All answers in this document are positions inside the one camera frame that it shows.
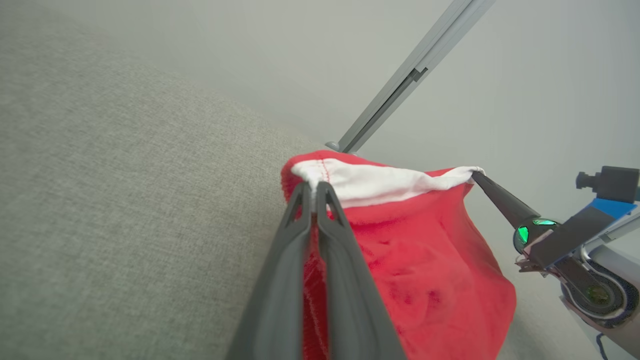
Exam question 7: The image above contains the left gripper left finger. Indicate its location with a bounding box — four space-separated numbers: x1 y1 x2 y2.
225 182 314 360

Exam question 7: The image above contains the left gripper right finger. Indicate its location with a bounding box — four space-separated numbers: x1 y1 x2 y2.
316 181 407 360

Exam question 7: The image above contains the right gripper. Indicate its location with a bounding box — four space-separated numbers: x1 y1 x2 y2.
471 171 560 261

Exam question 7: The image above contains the red white-trimmed garment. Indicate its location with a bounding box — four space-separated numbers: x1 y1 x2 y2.
280 149 517 360

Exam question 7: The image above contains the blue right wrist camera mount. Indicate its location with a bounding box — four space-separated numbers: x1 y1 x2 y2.
529 198 637 271

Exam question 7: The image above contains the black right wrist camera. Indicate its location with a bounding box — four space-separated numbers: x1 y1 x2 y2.
576 166 640 203

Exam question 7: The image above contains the grey metal partition post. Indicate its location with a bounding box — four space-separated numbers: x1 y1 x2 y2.
325 0 497 154

